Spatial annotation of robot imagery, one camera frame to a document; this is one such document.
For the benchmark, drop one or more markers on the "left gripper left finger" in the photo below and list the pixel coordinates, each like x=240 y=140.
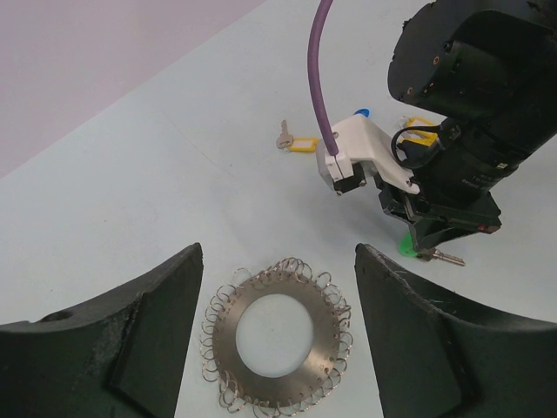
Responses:
x=120 y=354

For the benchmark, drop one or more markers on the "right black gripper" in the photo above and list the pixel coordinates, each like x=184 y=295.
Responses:
x=434 y=219

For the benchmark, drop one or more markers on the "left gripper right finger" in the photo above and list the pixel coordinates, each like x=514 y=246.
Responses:
x=436 y=353

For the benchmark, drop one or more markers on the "green tag key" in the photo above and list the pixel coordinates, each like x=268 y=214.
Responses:
x=406 y=249

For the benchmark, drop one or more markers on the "metal ring key organizer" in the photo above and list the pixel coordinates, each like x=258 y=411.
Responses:
x=276 y=342

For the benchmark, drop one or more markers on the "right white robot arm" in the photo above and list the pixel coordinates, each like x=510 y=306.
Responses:
x=488 y=68

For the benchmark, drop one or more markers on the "yellow tag key left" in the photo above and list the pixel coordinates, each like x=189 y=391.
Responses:
x=424 y=138

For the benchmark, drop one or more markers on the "yellow tag key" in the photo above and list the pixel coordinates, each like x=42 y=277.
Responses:
x=289 y=143
x=424 y=138
x=405 y=121

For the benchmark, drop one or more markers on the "yellow tag key right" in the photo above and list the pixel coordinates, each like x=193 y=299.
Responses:
x=405 y=121

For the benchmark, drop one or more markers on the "blue tag key far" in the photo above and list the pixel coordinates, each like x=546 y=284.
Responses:
x=363 y=112

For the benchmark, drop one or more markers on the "yellow tag key far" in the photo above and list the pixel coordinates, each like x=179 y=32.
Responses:
x=289 y=143

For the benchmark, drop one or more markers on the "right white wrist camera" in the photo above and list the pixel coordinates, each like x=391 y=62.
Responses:
x=362 y=149

